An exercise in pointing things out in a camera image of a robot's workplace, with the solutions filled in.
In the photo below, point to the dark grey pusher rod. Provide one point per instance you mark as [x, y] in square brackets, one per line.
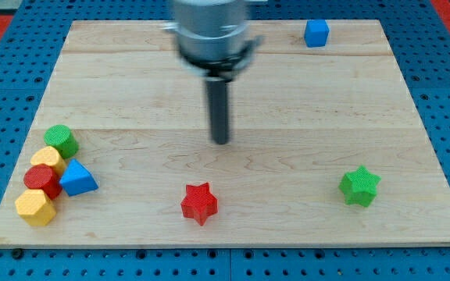
[218, 107]

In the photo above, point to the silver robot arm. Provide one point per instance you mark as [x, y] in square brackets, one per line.
[212, 39]

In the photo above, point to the red star block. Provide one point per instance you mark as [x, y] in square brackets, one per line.
[199, 203]

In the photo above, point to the green star block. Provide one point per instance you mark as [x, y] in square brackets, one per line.
[359, 187]

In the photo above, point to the blue cube block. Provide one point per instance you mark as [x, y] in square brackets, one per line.
[316, 33]

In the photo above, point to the wooden board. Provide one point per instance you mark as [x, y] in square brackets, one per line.
[301, 118]

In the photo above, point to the green cylinder block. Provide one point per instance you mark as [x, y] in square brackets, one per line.
[62, 139]

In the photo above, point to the blue triangle block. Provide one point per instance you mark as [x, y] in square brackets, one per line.
[77, 179]

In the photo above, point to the yellow heart block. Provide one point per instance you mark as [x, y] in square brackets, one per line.
[51, 157]

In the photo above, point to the red cylinder block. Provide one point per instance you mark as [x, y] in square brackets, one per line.
[43, 177]

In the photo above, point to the yellow hexagon block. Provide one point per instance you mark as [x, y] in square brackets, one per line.
[35, 207]

